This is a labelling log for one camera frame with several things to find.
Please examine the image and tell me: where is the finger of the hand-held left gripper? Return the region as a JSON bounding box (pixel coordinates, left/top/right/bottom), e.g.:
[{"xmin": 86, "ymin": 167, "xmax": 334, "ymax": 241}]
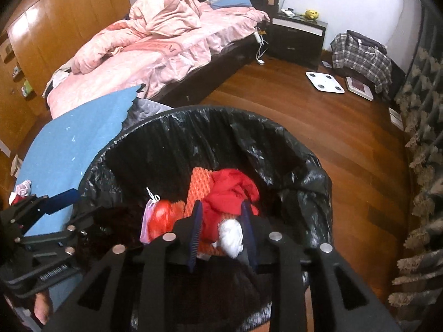
[
  {"xmin": 17, "ymin": 211, "xmax": 96, "ymax": 260},
  {"xmin": 0, "ymin": 188, "xmax": 82, "ymax": 236}
]

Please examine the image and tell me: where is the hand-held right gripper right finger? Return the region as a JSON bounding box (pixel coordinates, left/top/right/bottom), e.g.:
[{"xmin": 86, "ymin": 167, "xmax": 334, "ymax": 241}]
[{"xmin": 240, "ymin": 201, "xmax": 393, "ymax": 332}]

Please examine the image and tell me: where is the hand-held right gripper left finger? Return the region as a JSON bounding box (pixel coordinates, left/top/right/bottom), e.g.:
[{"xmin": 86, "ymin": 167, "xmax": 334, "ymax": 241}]
[{"xmin": 43, "ymin": 201, "xmax": 205, "ymax": 332}]

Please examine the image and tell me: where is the white tissue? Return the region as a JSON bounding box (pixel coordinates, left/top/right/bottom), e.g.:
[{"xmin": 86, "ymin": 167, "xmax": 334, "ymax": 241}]
[{"xmin": 217, "ymin": 219, "xmax": 244, "ymax": 259}]

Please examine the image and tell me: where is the pink drawstring pouch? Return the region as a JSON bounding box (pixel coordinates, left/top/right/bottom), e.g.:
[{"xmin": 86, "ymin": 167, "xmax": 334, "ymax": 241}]
[{"xmin": 139, "ymin": 187, "xmax": 186, "ymax": 244}]

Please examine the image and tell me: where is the orange knitted cloth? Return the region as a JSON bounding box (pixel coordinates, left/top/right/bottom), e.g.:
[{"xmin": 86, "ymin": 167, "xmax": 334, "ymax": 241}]
[{"xmin": 183, "ymin": 167, "xmax": 243, "ymax": 256}]

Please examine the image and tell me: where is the red cloth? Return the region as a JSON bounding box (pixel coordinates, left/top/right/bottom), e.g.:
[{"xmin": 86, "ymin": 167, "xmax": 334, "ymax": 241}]
[{"xmin": 201, "ymin": 169, "xmax": 261, "ymax": 243}]

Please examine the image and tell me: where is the waste bin with black bag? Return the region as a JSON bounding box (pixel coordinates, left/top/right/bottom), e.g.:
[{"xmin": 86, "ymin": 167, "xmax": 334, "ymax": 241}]
[{"xmin": 74, "ymin": 105, "xmax": 334, "ymax": 332}]

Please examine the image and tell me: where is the person's left hand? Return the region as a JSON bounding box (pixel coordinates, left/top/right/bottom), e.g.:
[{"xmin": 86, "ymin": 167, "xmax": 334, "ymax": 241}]
[{"xmin": 34, "ymin": 292, "xmax": 53, "ymax": 324}]

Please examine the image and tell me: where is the blue table cloth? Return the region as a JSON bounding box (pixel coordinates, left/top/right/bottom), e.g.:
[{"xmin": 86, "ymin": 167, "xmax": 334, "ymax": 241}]
[{"xmin": 16, "ymin": 84, "xmax": 146, "ymax": 237}]

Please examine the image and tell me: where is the pile of light clothes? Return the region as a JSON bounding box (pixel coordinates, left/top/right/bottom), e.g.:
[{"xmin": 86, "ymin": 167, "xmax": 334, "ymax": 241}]
[{"xmin": 43, "ymin": 64, "xmax": 75, "ymax": 97}]

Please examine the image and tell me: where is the grey quilted cloth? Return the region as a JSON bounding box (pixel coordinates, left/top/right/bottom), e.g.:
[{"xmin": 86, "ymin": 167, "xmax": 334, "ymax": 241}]
[{"xmin": 126, "ymin": 97, "xmax": 174, "ymax": 128}]

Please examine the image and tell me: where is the dark wooden bed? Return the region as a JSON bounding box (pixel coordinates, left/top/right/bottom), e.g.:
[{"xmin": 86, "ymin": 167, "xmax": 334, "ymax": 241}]
[{"xmin": 43, "ymin": 0, "xmax": 281, "ymax": 118}]

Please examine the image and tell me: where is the white bathroom scale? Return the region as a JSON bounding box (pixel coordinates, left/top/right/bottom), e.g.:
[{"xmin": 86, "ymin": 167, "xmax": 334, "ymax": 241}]
[{"xmin": 305, "ymin": 71, "xmax": 346, "ymax": 95}]

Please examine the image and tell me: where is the scale with red panel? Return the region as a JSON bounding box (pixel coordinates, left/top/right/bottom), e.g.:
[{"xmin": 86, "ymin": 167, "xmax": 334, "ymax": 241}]
[{"xmin": 345, "ymin": 76, "xmax": 374, "ymax": 102}]

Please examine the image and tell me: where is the patterned curtain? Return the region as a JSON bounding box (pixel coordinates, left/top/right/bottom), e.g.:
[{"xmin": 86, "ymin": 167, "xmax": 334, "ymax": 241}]
[{"xmin": 388, "ymin": 3, "xmax": 443, "ymax": 332}]

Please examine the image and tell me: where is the wooden wardrobe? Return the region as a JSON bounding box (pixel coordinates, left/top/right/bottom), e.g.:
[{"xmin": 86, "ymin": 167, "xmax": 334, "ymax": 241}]
[{"xmin": 0, "ymin": 0, "xmax": 131, "ymax": 167}]

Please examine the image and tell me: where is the white floor box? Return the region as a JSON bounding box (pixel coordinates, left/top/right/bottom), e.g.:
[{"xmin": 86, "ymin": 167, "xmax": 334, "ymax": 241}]
[{"xmin": 388, "ymin": 107, "xmax": 404, "ymax": 132}]

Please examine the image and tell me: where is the black nightstand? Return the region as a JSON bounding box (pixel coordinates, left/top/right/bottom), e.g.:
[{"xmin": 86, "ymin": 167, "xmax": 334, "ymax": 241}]
[{"xmin": 268, "ymin": 12, "xmax": 329, "ymax": 70}]

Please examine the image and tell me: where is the plaid bag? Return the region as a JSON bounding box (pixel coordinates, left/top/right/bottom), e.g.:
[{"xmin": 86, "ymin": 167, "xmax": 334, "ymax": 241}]
[{"xmin": 330, "ymin": 30, "xmax": 393, "ymax": 94}]

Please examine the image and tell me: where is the pink duvet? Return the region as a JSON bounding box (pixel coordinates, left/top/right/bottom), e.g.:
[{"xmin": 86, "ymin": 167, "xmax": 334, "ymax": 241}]
[{"xmin": 72, "ymin": 0, "xmax": 212, "ymax": 75}]

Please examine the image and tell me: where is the white power strip cable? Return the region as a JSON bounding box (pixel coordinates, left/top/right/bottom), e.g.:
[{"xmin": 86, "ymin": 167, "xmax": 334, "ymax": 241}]
[{"xmin": 254, "ymin": 29, "xmax": 267, "ymax": 66}]

